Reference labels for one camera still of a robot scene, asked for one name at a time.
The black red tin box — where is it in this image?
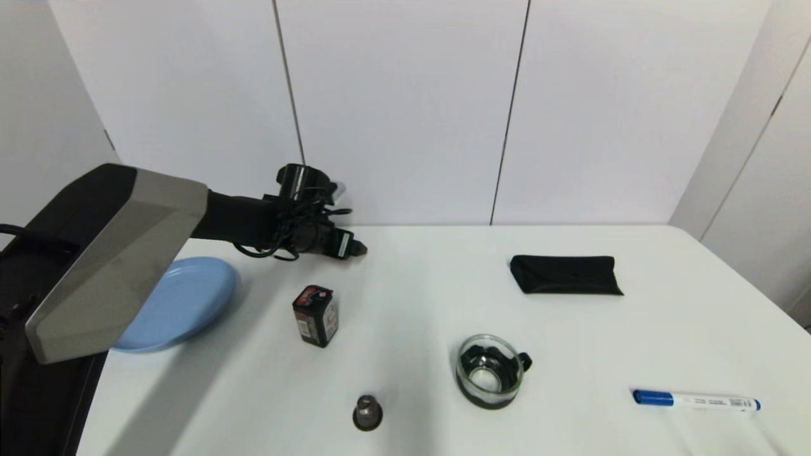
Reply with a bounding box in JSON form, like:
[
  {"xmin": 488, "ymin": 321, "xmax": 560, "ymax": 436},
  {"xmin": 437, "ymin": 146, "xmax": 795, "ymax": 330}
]
[{"xmin": 292, "ymin": 285, "xmax": 340, "ymax": 348}]

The blue round plate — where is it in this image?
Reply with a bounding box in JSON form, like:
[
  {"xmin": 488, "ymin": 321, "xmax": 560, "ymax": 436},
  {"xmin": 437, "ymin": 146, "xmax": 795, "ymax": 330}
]
[{"xmin": 111, "ymin": 256, "xmax": 238, "ymax": 353}]

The small dark metal knob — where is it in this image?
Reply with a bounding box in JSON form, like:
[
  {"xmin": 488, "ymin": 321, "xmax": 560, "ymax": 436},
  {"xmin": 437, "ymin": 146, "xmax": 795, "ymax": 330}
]
[{"xmin": 353, "ymin": 395, "xmax": 383, "ymax": 432}]

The black fabric pouch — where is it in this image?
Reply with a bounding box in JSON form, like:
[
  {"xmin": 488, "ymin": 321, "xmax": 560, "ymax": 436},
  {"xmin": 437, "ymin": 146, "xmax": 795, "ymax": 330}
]
[{"xmin": 510, "ymin": 255, "xmax": 624, "ymax": 296}]

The white marker blue cap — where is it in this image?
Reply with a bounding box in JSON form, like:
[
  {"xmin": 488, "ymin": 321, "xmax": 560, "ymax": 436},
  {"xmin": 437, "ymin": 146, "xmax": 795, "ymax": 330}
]
[{"xmin": 632, "ymin": 389, "xmax": 762, "ymax": 412}]

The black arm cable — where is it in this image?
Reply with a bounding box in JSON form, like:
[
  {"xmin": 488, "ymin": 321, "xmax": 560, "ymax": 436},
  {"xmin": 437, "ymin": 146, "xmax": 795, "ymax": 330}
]
[{"xmin": 233, "ymin": 184, "xmax": 353, "ymax": 262}]

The glass cup black handle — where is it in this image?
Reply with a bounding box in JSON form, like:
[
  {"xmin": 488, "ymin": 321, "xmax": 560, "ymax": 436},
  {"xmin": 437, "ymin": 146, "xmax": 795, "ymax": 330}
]
[{"xmin": 456, "ymin": 334, "xmax": 533, "ymax": 410}]

